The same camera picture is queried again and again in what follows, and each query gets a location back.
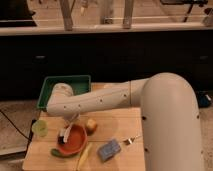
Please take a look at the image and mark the yellow red apple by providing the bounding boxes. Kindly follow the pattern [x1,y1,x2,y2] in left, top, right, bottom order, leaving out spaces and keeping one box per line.
[86,119,97,133]

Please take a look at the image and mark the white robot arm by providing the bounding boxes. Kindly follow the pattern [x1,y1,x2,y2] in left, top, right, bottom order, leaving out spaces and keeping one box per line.
[46,72,204,171]

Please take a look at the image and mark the yellow banana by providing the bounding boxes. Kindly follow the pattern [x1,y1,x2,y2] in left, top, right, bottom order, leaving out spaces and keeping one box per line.
[76,143,93,171]

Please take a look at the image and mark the green plastic tray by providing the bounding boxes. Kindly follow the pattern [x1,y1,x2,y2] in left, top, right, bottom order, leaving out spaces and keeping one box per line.
[37,75,91,111]

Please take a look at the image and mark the black cable left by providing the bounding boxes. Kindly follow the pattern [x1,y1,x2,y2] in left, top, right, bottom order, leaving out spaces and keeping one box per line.
[0,109,34,141]

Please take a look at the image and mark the blue sponge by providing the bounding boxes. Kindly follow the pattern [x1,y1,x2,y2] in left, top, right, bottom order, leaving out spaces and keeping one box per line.
[97,139,121,162]

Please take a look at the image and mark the green plastic cup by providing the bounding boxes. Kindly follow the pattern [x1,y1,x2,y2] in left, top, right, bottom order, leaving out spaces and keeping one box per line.
[32,120,48,137]

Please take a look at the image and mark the green vegetable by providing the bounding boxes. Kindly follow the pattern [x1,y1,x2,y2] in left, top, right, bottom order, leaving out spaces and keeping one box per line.
[50,148,77,158]

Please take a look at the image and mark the silver fork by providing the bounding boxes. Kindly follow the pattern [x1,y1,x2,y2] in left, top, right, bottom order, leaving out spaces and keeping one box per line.
[123,135,142,145]

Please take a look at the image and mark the white handled black brush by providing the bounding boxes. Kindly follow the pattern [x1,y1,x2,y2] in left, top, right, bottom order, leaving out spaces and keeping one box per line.
[58,124,73,144]

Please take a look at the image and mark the blue object on floor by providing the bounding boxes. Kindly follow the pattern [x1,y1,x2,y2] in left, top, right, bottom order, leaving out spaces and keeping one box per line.
[198,93,212,108]

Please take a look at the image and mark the red orange bowl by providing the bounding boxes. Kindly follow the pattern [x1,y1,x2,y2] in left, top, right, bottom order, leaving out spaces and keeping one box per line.
[57,124,87,156]

